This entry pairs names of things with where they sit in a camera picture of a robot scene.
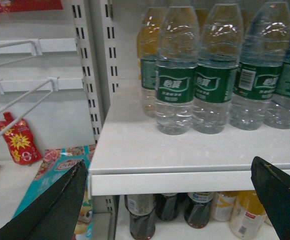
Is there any white wire display hook upper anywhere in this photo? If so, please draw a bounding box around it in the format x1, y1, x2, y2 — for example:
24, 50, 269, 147
0, 39, 42, 67

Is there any orange drink bottle behind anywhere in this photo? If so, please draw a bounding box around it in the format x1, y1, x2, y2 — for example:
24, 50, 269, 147
136, 6, 167, 76

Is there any water bottle front left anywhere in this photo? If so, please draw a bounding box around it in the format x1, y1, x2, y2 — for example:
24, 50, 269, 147
155, 1, 200, 135

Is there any water bottle back left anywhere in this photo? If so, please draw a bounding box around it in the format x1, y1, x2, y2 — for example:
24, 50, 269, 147
139, 6, 168, 119

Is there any dark tea bottle left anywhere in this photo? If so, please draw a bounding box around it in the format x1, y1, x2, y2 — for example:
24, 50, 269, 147
124, 193, 156, 240

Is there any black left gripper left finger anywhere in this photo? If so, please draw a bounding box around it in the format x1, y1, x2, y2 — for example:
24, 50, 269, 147
0, 160, 87, 240

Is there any white wire display hook lower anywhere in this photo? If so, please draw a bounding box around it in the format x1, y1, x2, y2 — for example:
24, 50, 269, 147
0, 77, 60, 137

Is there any dark tea bottle blue label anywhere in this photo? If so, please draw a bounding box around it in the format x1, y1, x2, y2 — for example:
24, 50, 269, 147
184, 191, 214, 229

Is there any white yellow drink bottle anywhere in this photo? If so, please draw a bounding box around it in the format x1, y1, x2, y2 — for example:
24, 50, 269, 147
211, 191, 239, 222

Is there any dark tea bottle middle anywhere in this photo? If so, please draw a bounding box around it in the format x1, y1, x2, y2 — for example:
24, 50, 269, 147
155, 193, 180, 222

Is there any red packet top left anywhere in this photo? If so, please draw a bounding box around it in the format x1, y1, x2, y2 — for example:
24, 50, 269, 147
0, 0, 63, 13

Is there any red sauce pouch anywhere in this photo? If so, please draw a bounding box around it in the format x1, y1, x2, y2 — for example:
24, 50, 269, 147
0, 112, 42, 166

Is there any white upper water shelf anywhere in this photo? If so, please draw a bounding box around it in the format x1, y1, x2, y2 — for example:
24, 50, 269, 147
89, 79, 290, 196

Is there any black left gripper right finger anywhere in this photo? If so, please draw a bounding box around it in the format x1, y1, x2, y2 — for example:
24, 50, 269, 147
251, 156, 290, 240

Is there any water bottle with barcode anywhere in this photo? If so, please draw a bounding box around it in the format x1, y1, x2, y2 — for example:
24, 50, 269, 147
229, 0, 290, 131

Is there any white slotted shelf upright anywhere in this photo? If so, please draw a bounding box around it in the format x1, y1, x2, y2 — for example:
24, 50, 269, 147
71, 0, 118, 142

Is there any white wire display hook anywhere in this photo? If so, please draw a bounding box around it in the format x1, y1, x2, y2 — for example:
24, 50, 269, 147
0, 39, 42, 67
0, 77, 60, 137

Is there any teal sweet potato noodle bag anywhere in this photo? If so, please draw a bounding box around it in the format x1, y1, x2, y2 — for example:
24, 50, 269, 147
14, 144, 97, 240

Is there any orange juice bottle white label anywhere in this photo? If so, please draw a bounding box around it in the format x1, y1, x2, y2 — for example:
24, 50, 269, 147
229, 190, 266, 240

